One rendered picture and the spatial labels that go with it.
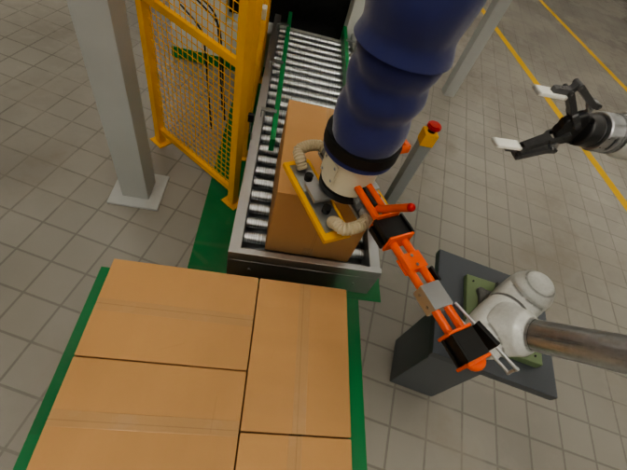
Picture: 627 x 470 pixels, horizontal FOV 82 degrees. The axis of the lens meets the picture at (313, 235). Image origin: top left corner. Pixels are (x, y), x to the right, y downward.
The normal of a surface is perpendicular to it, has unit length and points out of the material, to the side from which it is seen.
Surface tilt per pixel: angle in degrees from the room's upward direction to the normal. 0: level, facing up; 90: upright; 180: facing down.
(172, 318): 0
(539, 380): 0
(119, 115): 90
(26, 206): 0
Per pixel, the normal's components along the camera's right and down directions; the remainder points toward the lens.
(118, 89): -0.03, 0.80
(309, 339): 0.22, -0.58
